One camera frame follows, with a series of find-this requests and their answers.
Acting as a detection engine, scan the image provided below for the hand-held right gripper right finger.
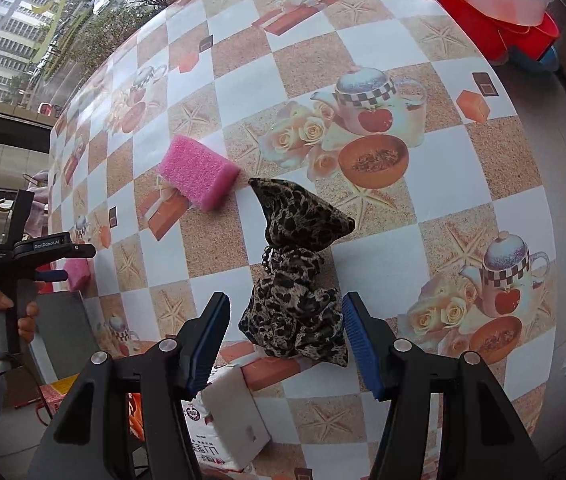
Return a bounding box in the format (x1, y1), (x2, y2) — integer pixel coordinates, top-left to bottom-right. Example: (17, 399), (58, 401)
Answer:
(341, 291), (538, 480)

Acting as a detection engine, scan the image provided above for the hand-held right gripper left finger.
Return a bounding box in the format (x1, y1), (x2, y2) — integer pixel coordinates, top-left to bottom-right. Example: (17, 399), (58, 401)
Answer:
(27, 292), (232, 480)

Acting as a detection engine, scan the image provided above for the small pink sponge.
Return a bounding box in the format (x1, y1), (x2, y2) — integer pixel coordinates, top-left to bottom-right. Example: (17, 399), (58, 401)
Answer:
(63, 257), (95, 294)

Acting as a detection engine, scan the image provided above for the leopard print scrunchie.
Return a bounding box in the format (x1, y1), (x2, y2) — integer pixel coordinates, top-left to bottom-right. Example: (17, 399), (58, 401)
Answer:
(237, 177), (357, 369)

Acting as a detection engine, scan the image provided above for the large pink sponge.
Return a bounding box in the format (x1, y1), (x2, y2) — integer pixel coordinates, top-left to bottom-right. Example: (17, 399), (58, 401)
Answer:
(156, 133), (242, 211)

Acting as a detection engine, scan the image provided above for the grey container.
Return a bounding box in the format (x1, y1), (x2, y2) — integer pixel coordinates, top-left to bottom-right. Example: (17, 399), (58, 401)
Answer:
(27, 291), (105, 387)

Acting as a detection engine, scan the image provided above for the pink fuzzy cloth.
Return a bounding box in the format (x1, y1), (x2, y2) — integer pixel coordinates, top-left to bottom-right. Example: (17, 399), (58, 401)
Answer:
(27, 170), (54, 234)

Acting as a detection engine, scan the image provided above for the floral tissue pack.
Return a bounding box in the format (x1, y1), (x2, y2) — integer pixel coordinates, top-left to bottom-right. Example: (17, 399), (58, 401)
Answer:
(128, 364), (272, 477)

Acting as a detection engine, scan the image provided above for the checkered printed tablecloth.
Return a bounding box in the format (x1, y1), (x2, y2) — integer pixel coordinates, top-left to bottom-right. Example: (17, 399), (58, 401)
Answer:
(46, 0), (560, 480)

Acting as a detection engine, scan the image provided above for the patterned box with yellow label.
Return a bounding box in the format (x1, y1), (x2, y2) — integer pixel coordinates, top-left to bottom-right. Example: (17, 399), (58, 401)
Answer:
(37, 374), (85, 422)

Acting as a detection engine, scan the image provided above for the red plastic bucket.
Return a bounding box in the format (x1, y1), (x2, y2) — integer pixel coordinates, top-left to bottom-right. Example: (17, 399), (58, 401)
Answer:
(437, 0), (562, 67)

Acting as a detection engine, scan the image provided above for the blue plastic basin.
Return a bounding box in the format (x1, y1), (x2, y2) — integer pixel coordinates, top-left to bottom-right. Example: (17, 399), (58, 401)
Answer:
(535, 45), (562, 74)

